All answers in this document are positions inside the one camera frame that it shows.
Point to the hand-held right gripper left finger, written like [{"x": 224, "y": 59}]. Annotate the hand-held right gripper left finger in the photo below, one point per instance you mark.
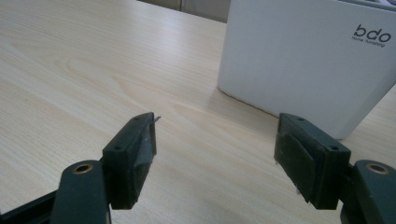
[{"x": 127, "y": 165}]

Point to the white plastic storage box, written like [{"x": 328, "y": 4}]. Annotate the white plastic storage box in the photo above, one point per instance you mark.
[{"x": 299, "y": 62}]

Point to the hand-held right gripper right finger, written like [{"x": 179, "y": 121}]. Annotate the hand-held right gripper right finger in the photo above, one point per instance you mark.
[{"x": 311, "y": 168}]

